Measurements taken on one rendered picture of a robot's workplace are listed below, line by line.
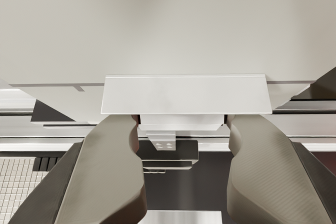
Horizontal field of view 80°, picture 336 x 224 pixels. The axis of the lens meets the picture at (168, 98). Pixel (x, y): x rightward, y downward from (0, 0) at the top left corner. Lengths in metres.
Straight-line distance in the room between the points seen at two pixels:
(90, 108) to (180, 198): 0.58
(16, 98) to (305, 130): 0.51
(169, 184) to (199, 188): 0.10
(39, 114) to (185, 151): 0.25
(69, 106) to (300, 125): 0.46
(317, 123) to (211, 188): 0.36
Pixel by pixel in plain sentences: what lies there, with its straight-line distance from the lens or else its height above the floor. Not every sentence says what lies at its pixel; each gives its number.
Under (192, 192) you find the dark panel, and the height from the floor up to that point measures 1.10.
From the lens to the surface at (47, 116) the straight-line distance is 0.24.
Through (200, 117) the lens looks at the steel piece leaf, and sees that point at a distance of 0.18.
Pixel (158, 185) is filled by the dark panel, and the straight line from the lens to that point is 0.71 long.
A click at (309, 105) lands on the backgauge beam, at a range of 0.55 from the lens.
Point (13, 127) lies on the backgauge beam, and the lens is 0.58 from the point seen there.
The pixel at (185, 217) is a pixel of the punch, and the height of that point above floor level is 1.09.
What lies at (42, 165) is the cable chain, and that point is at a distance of 0.69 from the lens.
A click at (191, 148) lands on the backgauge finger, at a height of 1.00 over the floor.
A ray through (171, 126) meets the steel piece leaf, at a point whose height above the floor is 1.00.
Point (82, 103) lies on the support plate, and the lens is 0.16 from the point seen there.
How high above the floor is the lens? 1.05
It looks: 21 degrees down
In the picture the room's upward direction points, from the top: 180 degrees counter-clockwise
